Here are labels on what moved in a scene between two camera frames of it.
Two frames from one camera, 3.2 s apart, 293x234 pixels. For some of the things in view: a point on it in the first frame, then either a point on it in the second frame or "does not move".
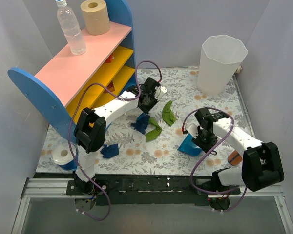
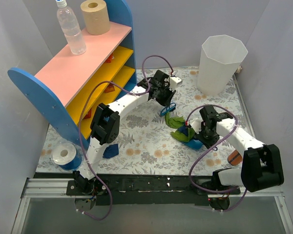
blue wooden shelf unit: [77, 82] does not move
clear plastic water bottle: [71, 28] does not move
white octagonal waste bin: [220, 56] does not move
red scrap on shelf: [109, 59] does not move
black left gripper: [146, 105] to [165, 98]
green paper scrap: [155, 133] to [183, 137]
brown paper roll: [96, 17] does not move
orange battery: [234, 158] does not move
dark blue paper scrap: [109, 151] does not move
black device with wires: [150, 190] does not move
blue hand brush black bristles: [143, 116] to [168, 108]
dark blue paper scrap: [142, 123] to [183, 129]
